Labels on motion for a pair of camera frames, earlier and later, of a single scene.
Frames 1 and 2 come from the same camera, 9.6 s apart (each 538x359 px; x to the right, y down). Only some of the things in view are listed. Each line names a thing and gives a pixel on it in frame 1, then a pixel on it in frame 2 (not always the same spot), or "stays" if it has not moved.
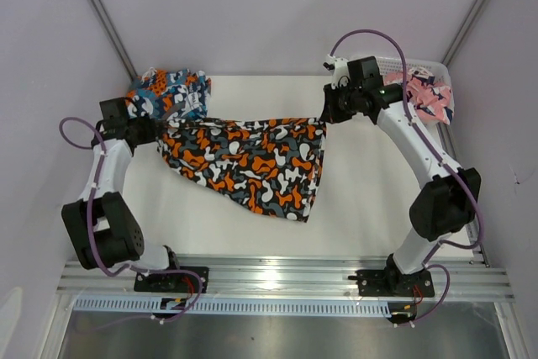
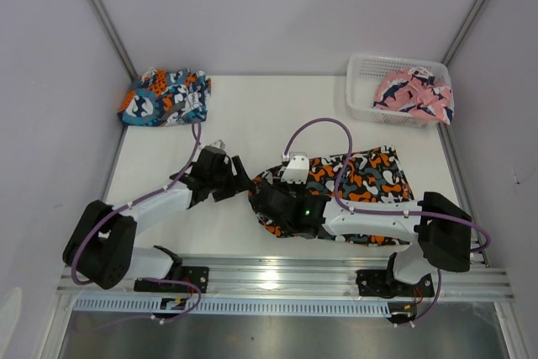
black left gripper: [154, 128] → [238, 183]
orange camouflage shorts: [271, 166] → [371, 176]
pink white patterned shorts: [426, 93] stays
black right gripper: [330, 113] → [281, 185]
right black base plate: [383, 282] stays
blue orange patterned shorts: [170, 94] stays
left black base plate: [173, 282] stays
